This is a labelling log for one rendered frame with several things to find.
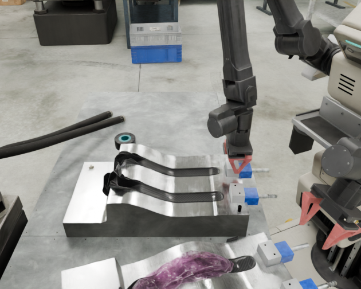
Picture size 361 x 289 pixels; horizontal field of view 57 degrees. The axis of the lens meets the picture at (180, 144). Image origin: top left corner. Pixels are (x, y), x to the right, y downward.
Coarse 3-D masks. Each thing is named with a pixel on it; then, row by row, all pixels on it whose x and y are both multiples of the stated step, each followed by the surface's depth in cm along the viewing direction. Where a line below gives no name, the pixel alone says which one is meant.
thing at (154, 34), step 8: (136, 24) 408; (144, 24) 409; (152, 24) 410; (160, 24) 410; (168, 24) 411; (176, 24) 412; (136, 32) 413; (144, 32) 414; (152, 32) 415; (160, 32) 416; (168, 32) 417; (176, 32) 380; (136, 40) 382; (144, 40) 382; (152, 40) 383; (160, 40) 398; (168, 40) 385; (176, 40) 386
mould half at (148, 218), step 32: (160, 160) 105; (192, 160) 107; (224, 160) 107; (96, 192) 99; (128, 192) 89; (224, 192) 95; (64, 224) 90; (96, 224) 90; (128, 224) 90; (160, 224) 90; (192, 224) 90; (224, 224) 90
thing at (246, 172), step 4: (228, 160) 102; (228, 164) 100; (236, 164) 100; (240, 164) 102; (248, 164) 102; (228, 168) 99; (236, 168) 99; (244, 168) 101; (248, 168) 101; (228, 172) 99; (232, 172) 99; (240, 172) 100; (244, 172) 100; (248, 172) 100; (252, 172) 102; (256, 172) 102; (260, 172) 102; (264, 172) 102; (268, 172) 102; (228, 176) 100; (232, 176) 100; (236, 176) 100; (244, 176) 101; (248, 176) 101
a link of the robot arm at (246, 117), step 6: (240, 108) 88; (246, 108) 89; (252, 108) 90; (234, 114) 87; (240, 114) 87; (246, 114) 87; (252, 114) 89; (240, 120) 88; (246, 120) 88; (240, 126) 89; (246, 126) 90
